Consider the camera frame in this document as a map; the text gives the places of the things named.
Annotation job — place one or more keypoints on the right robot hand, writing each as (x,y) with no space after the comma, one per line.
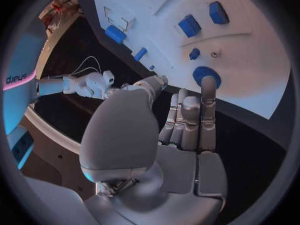
(114,91)

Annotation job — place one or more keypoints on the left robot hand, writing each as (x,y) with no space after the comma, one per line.
(145,153)

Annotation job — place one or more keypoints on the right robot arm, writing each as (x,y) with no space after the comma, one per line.
(79,84)

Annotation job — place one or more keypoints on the white task board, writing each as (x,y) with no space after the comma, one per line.
(246,60)

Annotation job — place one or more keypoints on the small blue peg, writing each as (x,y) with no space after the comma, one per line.
(152,67)

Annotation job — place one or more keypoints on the blue short cylinder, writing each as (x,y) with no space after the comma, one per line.
(114,33)

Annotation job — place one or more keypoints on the blue gear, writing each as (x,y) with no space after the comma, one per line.
(199,73)

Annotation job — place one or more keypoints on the blue block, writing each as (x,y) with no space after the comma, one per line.
(218,13)
(189,25)

